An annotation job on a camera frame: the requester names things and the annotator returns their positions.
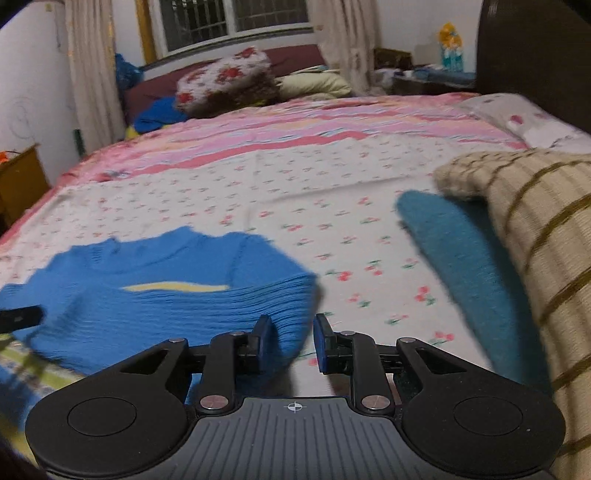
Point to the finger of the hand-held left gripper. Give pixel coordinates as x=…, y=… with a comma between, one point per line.
x=21, y=318

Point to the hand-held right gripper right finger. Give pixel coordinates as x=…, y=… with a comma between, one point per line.
x=322, y=345

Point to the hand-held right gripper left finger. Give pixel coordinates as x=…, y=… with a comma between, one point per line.
x=264, y=342

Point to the blue knit sweater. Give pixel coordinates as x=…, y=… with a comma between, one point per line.
x=138, y=323

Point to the green striped cloth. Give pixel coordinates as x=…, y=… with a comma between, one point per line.
x=27, y=369

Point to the wooden cabinet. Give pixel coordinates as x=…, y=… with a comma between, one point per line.
x=21, y=184

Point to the teal knit sweater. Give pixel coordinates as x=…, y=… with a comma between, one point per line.
x=457, y=258

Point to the blue cloth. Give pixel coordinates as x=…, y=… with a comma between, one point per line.
x=159, y=115

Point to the beige curtain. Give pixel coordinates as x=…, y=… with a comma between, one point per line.
x=92, y=69
x=344, y=41

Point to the cream pillow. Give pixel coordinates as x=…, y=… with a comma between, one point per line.
x=314, y=85

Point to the maroon bedsheet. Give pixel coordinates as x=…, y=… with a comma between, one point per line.
x=147, y=85

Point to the floral cushion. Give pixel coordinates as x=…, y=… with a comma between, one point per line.
x=217, y=78

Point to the blue bundle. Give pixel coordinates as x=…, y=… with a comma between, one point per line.
x=125, y=71

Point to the cluttered dark nightstand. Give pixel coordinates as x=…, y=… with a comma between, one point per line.
x=406, y=78

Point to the white pink pillow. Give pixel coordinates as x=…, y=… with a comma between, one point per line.
x=531, y=120

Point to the barred window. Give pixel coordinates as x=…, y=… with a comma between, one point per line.
x=221, y=18

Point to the dark wooden headboard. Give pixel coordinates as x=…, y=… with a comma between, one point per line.
x=531, y=46

